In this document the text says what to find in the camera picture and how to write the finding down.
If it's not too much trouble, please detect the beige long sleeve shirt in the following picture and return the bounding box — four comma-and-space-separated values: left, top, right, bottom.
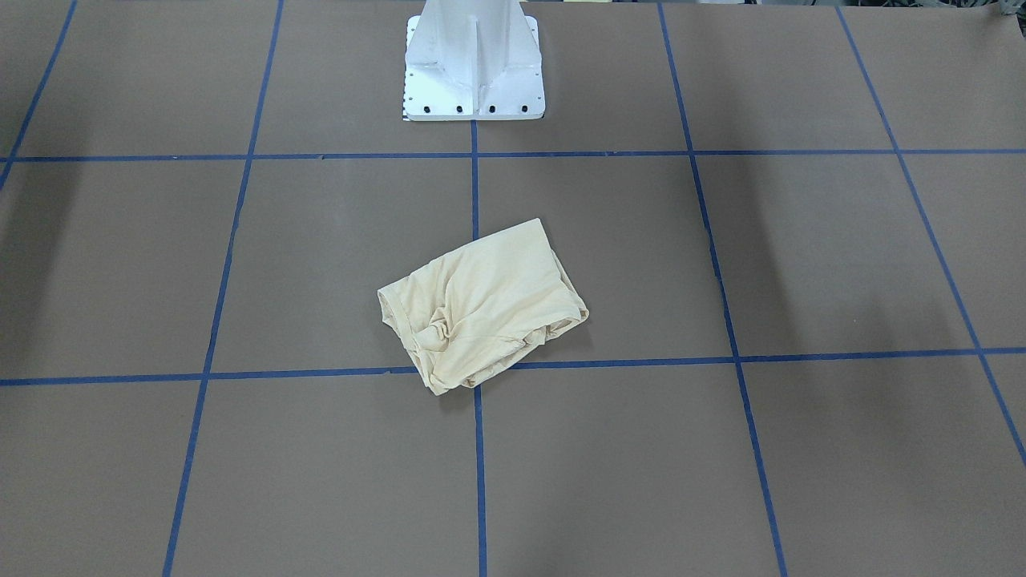
377, 218, 590, 397

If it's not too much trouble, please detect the white metal base plate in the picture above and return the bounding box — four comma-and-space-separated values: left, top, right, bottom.
402, 1, 547, 122

